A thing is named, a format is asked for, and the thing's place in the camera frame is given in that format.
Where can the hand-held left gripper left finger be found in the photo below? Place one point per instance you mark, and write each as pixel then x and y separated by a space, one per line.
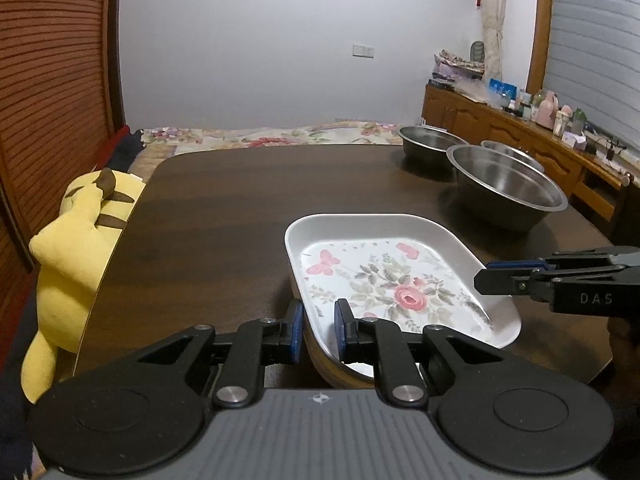
pixel 296 327

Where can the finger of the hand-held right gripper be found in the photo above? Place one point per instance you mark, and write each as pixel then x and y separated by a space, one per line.
pixel 520 263
pixel 505 282

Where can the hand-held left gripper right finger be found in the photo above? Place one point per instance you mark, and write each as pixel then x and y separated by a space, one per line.
pixel 342 330

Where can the large stainless steel bowl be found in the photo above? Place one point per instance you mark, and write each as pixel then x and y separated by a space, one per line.
pixel 500 185

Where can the small stainless steel bowl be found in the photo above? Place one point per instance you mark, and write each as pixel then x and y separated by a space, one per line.
pixel 520 152

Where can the medium stainless steel bowl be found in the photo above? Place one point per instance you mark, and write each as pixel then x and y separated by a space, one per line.
pixel 425 149

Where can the small white box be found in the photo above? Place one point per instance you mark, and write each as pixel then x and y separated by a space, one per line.
pixel 575 141

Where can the wooden sideboard cabinet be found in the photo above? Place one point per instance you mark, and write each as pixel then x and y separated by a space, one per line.
pixel 500 127

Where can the pink plastic jug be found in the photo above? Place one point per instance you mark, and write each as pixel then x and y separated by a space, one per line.
pixel 546 109

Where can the cluster of small bottles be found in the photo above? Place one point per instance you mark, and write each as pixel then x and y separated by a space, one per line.
pixel 524 102

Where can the blue box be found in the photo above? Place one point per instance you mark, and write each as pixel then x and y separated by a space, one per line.
pixel 501 88

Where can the clear plastic bags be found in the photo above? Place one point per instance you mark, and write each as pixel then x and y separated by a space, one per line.
pixel 475 91

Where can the floral bed blanket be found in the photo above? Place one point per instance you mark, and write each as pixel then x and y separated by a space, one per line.
pixel 280 135

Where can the clutter on sideboard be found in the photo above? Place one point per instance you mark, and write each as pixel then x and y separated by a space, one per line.
pixel 455 67

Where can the grey round ornament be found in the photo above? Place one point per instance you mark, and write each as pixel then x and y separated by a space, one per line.
pixel 477 51

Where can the yellow plush toy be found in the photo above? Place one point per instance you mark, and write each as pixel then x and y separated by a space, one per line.
pixel 70 260

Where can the cream patterned curtain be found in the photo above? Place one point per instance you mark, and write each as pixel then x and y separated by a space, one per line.
pixel 492 25

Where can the dark navy cloth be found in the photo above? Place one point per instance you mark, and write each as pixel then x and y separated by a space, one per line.
pixel 131 150

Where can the red cloth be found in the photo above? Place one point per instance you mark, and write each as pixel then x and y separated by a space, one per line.
pixel 117 142

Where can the louvered wooden wardrobe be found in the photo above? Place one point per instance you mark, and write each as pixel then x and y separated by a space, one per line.
pixel 50 85

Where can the wooden window frame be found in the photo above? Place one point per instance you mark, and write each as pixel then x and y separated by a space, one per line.
pixel 539 25

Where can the white wall switch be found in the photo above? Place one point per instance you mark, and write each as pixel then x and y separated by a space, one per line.
pixel 363 50

